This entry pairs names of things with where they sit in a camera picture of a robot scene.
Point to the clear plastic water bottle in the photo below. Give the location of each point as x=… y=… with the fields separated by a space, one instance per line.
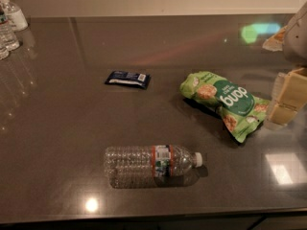
x=159 y=166

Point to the upright clear water bottle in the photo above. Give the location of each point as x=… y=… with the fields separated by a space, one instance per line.
x=7 y=35

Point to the tan paper scrap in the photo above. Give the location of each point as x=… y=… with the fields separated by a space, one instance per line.
x=275 y=42

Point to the clear bottle at left edge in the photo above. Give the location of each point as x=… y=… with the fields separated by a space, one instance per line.
x=4 y=53

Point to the dark blue snack bar wrapper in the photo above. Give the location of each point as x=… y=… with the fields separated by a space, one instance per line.
x=139 y=80

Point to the white pump dispenser bottle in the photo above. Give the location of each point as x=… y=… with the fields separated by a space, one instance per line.
x=15 y=15

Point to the green snack bag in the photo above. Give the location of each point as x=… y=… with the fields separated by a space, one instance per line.
x=241 y=112

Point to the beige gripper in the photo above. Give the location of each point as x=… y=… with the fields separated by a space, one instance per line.
x=296 y=39

